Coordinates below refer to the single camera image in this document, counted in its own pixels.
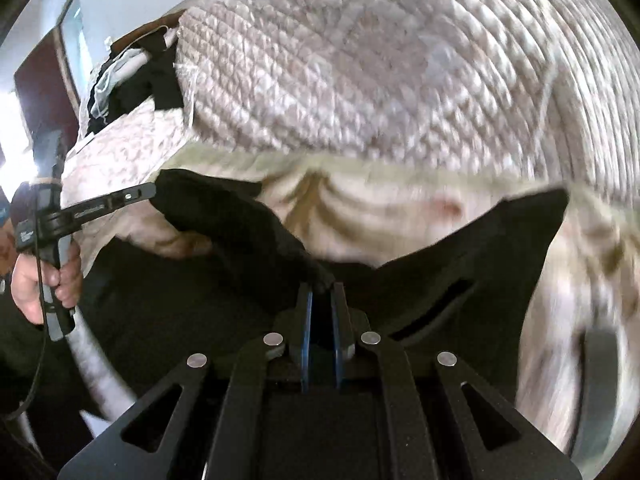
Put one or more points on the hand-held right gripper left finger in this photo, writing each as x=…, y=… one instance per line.
x=306, y=340

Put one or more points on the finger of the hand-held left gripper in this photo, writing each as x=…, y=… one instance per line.
x=120, y=197

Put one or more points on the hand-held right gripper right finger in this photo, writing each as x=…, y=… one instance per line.
x=336, y=340

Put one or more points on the black pants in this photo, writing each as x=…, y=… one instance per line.
x=450, y=260

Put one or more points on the person's left hand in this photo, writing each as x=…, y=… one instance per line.
x=25, y=282

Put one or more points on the pink quilted bedspread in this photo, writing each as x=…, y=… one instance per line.
x=130, y=145

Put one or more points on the black clothing pile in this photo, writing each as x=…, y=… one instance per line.
x=162, y=85

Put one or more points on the dark red door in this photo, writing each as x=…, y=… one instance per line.
x=40, y=90

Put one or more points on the white garment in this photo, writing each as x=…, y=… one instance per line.
x=132, y=62

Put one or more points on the floral plush blanket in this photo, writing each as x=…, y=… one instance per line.
x=375, y=210

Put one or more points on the wood framed glass panel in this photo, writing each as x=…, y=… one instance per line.
x=75, y=35

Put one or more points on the brown wooden headboard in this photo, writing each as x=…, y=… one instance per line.
x=150, y=30

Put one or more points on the beige quilted comforter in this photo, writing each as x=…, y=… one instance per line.
x=350, y=60

